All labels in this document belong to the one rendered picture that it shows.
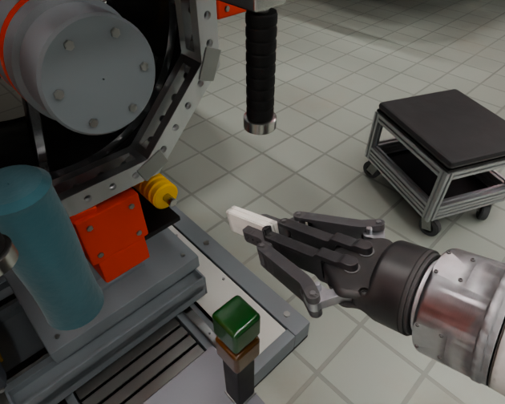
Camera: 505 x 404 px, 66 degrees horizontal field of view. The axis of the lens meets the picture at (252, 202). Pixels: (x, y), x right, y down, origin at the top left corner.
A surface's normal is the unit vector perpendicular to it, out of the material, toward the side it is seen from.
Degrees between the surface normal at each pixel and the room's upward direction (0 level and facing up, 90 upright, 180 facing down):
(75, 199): 90
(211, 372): 0
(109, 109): 90
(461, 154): 0
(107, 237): 90
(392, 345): 0
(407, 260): 18
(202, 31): 90
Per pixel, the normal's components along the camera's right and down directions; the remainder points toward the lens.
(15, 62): 0.19, 0.52
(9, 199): 0.00, -0.73
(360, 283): -0.20, -0.83
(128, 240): 0.68, 0.50
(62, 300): 0.40, 0.64
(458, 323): -0.66, -0.08
